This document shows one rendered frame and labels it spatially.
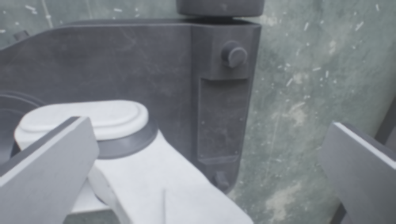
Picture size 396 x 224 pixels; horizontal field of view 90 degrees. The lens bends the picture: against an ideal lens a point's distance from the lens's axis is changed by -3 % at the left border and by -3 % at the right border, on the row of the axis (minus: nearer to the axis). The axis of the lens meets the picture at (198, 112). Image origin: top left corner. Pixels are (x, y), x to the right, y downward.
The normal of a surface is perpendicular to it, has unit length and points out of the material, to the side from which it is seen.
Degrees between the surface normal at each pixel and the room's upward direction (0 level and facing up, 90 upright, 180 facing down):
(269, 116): 0
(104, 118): 90
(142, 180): 90
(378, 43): 0
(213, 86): 0
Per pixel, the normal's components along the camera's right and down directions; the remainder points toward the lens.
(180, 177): 0.02, -0.87
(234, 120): 0.18, 0.49
